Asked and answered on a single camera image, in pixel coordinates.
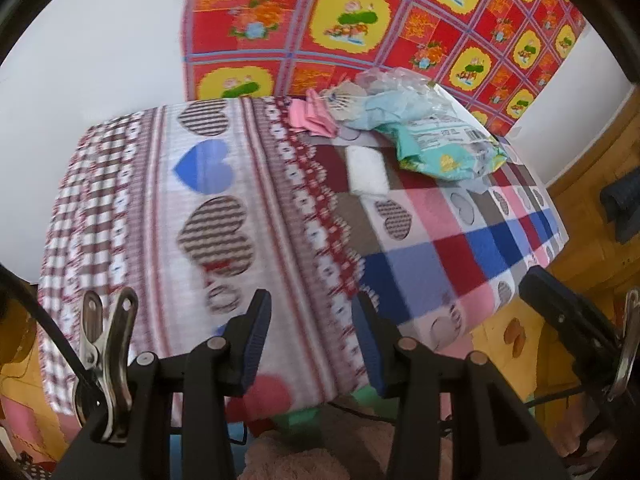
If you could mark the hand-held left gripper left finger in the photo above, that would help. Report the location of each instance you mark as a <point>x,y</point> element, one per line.
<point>255,345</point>

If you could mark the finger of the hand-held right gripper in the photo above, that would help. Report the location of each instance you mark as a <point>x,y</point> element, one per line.
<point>560,305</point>

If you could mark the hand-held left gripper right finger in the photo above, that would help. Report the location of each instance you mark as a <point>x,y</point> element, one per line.
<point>372,345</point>

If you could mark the white towel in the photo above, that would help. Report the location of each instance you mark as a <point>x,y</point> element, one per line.
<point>367,170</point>

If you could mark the teal wipes packet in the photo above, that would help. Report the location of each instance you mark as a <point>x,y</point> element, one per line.
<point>450,150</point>

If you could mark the pink cloth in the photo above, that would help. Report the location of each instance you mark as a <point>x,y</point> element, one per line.
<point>312,115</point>

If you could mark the beige round patterned piece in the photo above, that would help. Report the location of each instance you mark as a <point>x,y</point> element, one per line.
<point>345,100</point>

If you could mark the clear plastic bag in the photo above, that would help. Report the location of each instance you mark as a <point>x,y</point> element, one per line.
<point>400,90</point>

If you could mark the person's right forearm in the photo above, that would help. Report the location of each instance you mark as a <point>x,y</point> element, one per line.
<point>575,430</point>

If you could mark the metal spring clip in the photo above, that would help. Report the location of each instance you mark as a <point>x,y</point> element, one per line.
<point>107,355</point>
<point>631,320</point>

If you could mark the dark blue cloth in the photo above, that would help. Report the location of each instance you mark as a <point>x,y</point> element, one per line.
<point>622,205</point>

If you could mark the person's fluffy pink leg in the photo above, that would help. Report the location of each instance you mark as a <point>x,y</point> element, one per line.
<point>310,455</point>

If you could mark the heart patchwork tablecloth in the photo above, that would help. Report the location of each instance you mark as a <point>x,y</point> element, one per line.
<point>150,210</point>

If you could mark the brown polka-dot cloth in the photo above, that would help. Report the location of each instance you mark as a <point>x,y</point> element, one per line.
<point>35,467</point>

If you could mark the red floral wall cloth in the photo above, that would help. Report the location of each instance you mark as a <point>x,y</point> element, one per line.
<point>310,25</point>

